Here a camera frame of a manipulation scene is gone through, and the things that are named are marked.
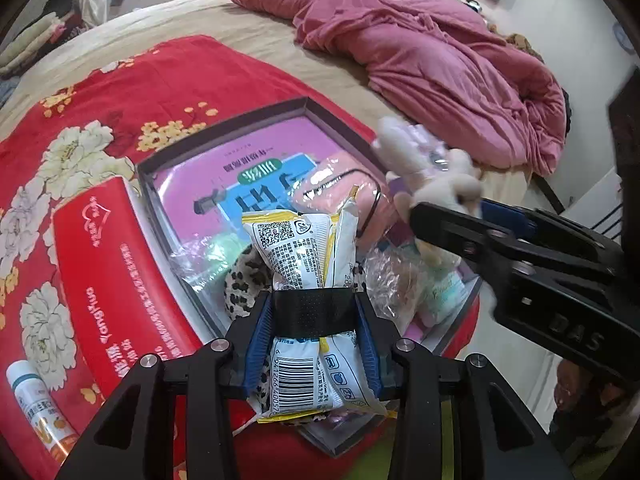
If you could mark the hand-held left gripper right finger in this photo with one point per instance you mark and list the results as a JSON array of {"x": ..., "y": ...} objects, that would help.
[{"x": 372, "y": 355}]

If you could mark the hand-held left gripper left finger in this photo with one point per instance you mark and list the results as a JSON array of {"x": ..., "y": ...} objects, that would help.
[{"x": 256, "y": 355}]

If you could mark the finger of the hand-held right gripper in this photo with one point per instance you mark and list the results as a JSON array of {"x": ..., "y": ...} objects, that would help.
[
  {"x": 507, "y": 217},
  {"x": 450, "y": 227}
]

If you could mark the beige plush bear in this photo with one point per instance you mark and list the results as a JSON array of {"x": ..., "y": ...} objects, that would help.
[{"x": 455, "y": 180}]

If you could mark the clear crinkled plastic bag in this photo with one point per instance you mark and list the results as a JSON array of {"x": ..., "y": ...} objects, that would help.
[{"x": 390, "y": 285}]

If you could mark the leopard print scrunchie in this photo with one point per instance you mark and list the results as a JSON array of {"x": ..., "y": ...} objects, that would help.
[{"x": 245, "y": 280}]

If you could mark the mint green puff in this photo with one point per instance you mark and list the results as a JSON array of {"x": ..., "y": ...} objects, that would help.
[{"x": 215, "y": 260}]

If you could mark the pink face mask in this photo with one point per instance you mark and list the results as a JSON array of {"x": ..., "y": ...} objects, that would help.
[{"x": 335, "y": 185}]

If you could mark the white yellow packet black band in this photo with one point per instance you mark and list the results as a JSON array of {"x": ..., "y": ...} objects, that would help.
[{"x": 300, "y": 240}]

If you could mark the black shallow box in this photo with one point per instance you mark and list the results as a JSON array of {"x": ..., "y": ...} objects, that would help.
[{"x": 320, "y": 105}]

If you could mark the person's right hand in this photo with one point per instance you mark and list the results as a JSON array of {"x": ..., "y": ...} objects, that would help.
[{"x": 572, "y": 385}]

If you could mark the white cabinet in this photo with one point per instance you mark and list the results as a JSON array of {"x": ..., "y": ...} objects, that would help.
[{"x": 595, "y": 200}]

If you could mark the dark brown cabinet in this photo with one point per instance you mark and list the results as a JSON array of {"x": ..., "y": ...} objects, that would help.
[{"x": 627, "y": 135}]

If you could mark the red white cardboard box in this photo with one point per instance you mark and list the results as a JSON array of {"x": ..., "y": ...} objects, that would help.
[{"x": 125, "y": 270}]

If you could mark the brown furry object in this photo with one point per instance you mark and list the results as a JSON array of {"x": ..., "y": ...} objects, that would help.
[{"x": 525, "y": 45}]

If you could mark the pink duvet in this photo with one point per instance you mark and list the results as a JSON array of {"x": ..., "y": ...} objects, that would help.
[{"x": 400, "y": 50}]

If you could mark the pink blue book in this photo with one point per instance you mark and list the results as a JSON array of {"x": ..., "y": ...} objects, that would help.
[{"x": 240, "y": 160}]

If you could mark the white vitamin bottle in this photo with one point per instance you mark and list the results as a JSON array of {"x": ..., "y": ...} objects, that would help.
[{"x": 40, "y": 410}]

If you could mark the red floral blanket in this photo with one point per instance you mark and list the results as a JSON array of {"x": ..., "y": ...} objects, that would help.
[{"x": 100, "y": 110}]

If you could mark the beige bed sheet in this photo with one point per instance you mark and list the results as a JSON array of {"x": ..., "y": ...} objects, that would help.
[{"x": 225, "y": 20}]

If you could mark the folded pink cloth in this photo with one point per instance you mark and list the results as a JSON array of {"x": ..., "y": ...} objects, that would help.
[{"x": 67, "y": 25}]

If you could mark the folded beige cloth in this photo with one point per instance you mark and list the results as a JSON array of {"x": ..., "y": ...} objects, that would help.
[{"x": 25, "y": 45}]

